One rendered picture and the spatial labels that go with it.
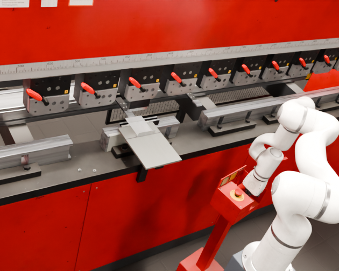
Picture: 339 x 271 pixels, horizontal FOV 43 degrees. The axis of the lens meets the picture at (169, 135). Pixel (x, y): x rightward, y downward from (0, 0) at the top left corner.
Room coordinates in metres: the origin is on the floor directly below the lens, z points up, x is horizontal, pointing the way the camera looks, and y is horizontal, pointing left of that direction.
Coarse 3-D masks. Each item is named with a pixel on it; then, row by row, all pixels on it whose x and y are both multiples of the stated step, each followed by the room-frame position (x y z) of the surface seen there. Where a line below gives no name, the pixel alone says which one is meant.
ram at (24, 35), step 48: (96, 0) 1.33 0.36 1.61; (144, 0) 1.45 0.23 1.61; (192, 0) 1.60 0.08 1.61; (240, 0) 1.76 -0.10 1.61; (288, 0) 1.96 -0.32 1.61; (336, 0) 2.19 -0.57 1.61; (0, 48) 1.12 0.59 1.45; (48, 48) 1.23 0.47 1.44; (96, 48) 1.35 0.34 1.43; (144, 48) 1.49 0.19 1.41; (192, 48) 1.65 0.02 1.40; (288, 48) 2.07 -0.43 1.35
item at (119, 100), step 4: (116, 96) 1.69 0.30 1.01; (120, 96) 1.71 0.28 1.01; (116, 100) 1.67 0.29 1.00; (120, 100) 1.68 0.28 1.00; (120, 104) 1.65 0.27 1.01; (124, 104) 1.66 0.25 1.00; (124, 108) 1.63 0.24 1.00; (124, 112) 1.61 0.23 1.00; (128, 112) 1.61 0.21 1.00; (128, 116) 1.58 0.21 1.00; (132, 116) 1.59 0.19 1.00
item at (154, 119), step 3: (150, 117) 1.63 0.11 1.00; (153, 117) 1.64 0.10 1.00; (156, 117) 1.65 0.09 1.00; (147, 120) 1.62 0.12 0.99; (150, 120) 1.61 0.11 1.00; (153, 120) 1.62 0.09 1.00; (156, 120) 1.63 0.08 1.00; (120, 123) 1.52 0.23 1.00; (123, 123) 1.53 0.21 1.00; (126, 123) 1.54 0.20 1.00; (156, 123) 1.63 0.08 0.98; (120, 126) 1.51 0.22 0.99
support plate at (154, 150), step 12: (120, 132) 1.47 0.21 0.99; (132, 132) 1.49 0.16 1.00; (156, 132) 1.54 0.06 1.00; (132, 144) 1.41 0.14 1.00; (144, 144) 1.43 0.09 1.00; (156, 144) 1.46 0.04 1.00; (168, 144) 1.49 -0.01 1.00; (144, 156) 1.36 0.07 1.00; (156, 156) 1.38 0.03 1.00; (168, 156) 1.41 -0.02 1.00
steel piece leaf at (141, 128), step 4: (144, 120) 1.59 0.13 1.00; (132, 124) 1.54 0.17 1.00; (136, 124) 1.55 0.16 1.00; (140, 124) 1.56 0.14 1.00; (144, 124) 1.57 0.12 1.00; (132, 128) 1.51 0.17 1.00; (136, 128) 1.52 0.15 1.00; (140, 128) 1.53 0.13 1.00; (144, 128) 1.54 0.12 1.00; (148, 128) 1.55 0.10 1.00; (136, 132) 1.49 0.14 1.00; (140, 132) 1.48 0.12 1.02; (144, 132) 1.49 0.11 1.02; (148, 132) 1.50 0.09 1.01; (152, 132) 1.52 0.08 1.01
